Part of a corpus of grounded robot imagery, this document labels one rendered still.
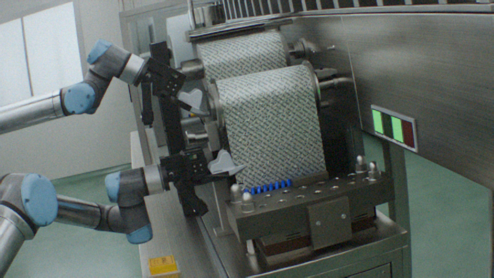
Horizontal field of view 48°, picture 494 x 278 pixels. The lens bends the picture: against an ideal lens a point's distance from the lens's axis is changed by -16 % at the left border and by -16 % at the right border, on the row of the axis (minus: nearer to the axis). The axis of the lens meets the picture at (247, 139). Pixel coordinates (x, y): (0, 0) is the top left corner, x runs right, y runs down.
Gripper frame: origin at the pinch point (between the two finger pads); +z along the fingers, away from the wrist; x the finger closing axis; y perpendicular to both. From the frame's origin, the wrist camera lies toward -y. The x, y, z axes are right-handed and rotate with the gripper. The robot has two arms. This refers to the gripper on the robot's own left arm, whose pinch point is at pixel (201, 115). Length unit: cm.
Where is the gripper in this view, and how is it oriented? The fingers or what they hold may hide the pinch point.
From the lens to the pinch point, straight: 167.3
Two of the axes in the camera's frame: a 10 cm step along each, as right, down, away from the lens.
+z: 8.6, 4.5, 2.4
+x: -1.9, -1.6, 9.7
